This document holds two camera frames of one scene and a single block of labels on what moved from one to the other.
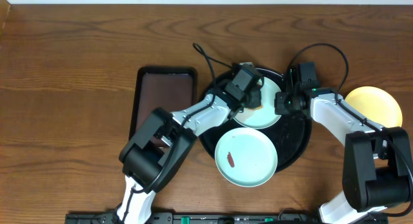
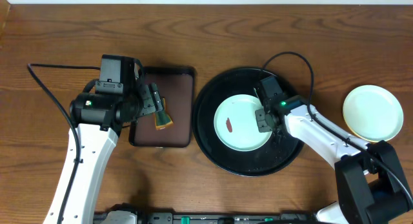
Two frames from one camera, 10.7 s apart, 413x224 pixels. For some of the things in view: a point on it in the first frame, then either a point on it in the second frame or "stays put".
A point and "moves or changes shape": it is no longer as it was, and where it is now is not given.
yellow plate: (376, 106) stays put
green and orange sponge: (254, 109) moves or changes shape
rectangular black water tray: (170, 88) stays put
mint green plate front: (246, 157) moves or changes shape
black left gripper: (255, 97) → (148, 99)
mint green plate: (265, 117) moves or changes shape
